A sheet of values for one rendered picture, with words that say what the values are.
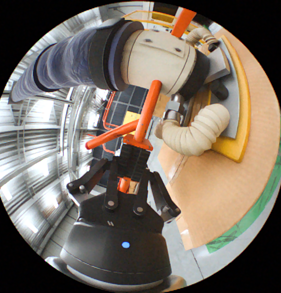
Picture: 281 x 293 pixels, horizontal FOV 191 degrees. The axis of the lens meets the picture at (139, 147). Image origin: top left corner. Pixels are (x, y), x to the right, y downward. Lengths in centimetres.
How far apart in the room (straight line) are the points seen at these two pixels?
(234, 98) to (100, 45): 21
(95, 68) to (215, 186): 28
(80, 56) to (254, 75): 30
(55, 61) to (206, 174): 42
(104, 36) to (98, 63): 6
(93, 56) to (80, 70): 5
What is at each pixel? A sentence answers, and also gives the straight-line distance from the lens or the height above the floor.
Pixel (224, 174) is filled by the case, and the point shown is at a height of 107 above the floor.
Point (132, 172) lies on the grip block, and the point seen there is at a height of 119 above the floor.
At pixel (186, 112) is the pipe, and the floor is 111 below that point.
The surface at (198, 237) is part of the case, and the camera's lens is 18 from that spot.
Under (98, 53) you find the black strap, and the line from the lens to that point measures 17.
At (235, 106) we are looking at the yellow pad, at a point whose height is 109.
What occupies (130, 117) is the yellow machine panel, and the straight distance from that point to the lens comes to 750.
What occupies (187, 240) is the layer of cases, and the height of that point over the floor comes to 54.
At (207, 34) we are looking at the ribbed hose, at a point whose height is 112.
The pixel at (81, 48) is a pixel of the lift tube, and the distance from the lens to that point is 22.
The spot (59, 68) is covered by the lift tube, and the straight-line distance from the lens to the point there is 28.
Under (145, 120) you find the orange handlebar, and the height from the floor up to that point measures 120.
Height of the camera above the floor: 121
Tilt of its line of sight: 5 degrees down
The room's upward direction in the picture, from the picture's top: 74 degrees counter-clockwise
